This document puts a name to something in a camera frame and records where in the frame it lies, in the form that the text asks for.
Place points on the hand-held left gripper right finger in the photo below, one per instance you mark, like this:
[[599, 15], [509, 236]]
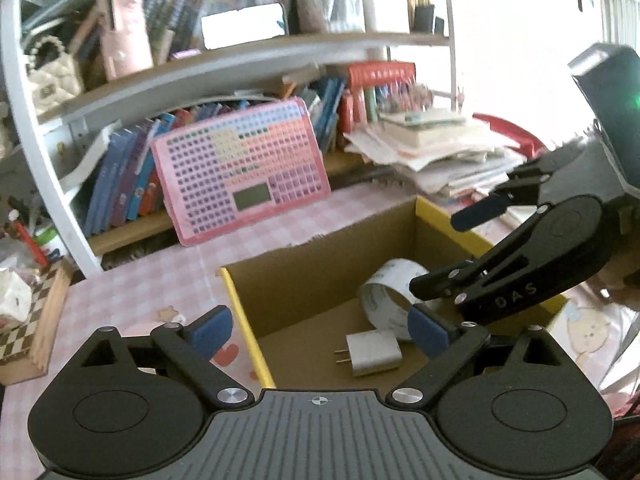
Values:
[[425, 331]]

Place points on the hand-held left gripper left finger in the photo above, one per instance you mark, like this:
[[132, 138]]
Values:
[[216, 331]]

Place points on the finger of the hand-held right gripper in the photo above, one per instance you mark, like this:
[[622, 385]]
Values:
[[480, 213], [500, 290]]

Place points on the white charger adapter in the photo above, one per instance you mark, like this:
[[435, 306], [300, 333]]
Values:
[[372, 352]]

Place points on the white tape roll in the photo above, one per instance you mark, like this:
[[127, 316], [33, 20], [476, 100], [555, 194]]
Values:
[[386, 272]]

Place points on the yellow cardboard box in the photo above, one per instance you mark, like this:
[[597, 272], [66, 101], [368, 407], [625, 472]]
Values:
[[310, 310]]

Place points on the person's right hand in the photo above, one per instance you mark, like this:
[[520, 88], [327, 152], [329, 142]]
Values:
[[622, 275]]

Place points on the stack of papers and books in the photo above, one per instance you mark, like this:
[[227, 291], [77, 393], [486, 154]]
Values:
[[440, 145]]

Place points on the red chair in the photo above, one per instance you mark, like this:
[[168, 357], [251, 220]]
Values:
[[515, 135]]

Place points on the checkered wooden box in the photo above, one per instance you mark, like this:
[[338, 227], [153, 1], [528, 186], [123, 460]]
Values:
[[45, 330]]

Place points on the pink learning pad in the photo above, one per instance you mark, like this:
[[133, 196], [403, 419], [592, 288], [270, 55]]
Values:
[[240, 160]]

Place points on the row of blue books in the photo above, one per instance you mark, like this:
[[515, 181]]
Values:
[[122, 175]]

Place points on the row of leaning books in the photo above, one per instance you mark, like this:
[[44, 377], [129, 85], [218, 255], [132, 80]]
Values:
[[325, 105]]

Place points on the black small holder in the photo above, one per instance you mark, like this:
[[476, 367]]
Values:
[[425, 19]]

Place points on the crumpled white paper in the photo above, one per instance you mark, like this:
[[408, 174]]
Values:
[[15, 295]]

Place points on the white pen holder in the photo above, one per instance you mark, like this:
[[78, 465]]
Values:
[[386, 10]]

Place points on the white desk shelf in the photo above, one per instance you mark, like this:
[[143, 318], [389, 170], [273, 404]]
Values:
[[300, 55]]

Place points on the translucent pen holder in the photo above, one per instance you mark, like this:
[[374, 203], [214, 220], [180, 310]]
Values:
[[345, 10]]

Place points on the white quilted handbag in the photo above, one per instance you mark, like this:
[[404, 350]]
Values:
[[52, 77]]

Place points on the white rectangular box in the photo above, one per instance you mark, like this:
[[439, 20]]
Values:
[[242, 25]]

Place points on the pink pencil case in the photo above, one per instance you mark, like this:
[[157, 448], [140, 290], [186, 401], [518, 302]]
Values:
[[127, 30]]

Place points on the row of shelf books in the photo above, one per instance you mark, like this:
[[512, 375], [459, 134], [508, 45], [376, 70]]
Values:
[[170, 15]]

